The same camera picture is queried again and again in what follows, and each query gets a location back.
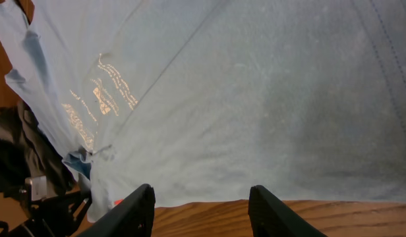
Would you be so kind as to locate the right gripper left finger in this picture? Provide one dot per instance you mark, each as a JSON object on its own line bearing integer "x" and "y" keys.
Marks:
{"x": 134, "y": 216}

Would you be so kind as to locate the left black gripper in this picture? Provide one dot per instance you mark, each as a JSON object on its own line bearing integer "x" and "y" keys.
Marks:
{"x": 54, "y": 216}

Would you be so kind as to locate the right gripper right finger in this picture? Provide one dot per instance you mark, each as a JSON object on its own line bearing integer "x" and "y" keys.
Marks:
{"x": 270, "y": 217}

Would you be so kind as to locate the light blue printed t-shirt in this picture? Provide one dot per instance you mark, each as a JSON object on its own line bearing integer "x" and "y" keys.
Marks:
{"x": 204, "y": 99}

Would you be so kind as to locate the black folded shirt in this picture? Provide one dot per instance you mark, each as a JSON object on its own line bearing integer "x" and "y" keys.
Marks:
{"x": 26, "y": 153}

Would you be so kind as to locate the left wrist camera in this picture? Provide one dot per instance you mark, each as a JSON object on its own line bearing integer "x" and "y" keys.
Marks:
{"x": 37, "y": 187}

